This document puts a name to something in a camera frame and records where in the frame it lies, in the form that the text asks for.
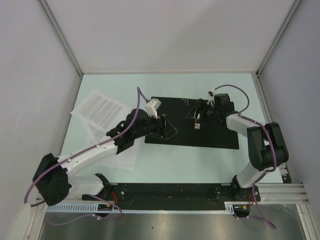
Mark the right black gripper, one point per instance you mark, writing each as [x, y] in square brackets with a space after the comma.
[200, 105]

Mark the right aluminium side rail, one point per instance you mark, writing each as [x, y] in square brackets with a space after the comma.
[274, 129]

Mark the aluminium front frame rail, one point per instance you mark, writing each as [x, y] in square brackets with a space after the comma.
[269, 193]

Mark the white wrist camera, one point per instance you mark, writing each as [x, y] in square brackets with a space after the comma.
[152, 106]
[211, 96]

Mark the left aluminium corner post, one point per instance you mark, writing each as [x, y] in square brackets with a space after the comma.
[49, 15]

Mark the aluminium corner post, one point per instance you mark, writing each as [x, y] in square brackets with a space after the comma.
[49, 15]
[279, 35]

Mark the printed paper sheet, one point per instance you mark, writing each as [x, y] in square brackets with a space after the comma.
[100, 111]
[92, 134]

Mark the bottom white paper sheet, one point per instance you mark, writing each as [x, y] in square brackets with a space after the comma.
[125, 160]

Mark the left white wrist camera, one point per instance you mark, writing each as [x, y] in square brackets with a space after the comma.
[152, 106]

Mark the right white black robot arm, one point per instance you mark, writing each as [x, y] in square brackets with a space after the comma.
[267, 149]

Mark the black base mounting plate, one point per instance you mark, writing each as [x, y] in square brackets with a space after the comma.
[178, 196]

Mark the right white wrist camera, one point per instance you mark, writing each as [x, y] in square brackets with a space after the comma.
[211, 96]

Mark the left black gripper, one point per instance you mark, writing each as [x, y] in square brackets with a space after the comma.
[164, 128]

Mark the black clip folder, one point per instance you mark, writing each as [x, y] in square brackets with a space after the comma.
[208, 136]

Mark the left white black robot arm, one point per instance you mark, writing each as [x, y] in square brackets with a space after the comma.
[54, 175]

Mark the right aluminium corner post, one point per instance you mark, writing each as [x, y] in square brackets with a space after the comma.
[279, 35]

